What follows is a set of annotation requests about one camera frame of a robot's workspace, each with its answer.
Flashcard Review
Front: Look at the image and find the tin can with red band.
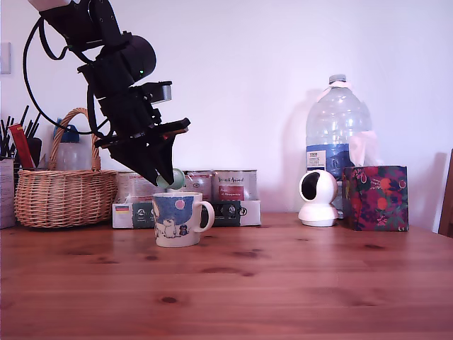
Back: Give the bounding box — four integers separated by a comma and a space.
116, 170, 167, 205

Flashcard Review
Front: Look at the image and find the tin can with black logo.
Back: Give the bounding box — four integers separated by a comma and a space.
166, 169, 213, 203

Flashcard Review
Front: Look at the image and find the cartoon print ceramic mug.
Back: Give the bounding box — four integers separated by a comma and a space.
151, 192, 216, 249

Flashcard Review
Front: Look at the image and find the clear bottle with blue cap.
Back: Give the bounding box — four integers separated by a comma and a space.
52, 118, 92, 171

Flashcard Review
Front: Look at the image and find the tin can with red label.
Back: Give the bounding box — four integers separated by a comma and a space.
212, 169, 258, 203

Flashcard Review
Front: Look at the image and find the black container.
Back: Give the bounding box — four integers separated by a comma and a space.
28, 138, 43, 169

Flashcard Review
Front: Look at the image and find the cardboard can tray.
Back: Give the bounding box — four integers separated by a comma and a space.
112, 199, 262, 230

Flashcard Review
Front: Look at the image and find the slim red box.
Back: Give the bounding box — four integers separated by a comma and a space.
8, 123, 36, 169

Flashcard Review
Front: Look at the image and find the large clear water bottle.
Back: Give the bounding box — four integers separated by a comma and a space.
304, 74, 374, 219

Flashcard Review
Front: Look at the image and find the pale tissue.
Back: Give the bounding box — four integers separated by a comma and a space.
348, 130, 385, 167

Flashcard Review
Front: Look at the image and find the floral tissue box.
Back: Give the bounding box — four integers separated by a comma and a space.
341, 165, 409, 233

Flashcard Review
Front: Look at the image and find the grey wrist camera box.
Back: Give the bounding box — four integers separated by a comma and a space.
141, 80, 173, 104

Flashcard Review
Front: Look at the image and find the wicker basket with handle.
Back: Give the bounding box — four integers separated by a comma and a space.
13, 108, 120, 230

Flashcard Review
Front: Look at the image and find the black cable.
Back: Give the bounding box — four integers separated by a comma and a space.
22, 16, 114, 137
38, 19, 71, 62

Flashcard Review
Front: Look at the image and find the white wall plate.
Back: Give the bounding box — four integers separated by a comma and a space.
0, 42, 11, 74

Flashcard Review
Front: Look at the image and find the small white round camera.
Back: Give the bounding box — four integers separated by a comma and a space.
297, 169, 340, 227

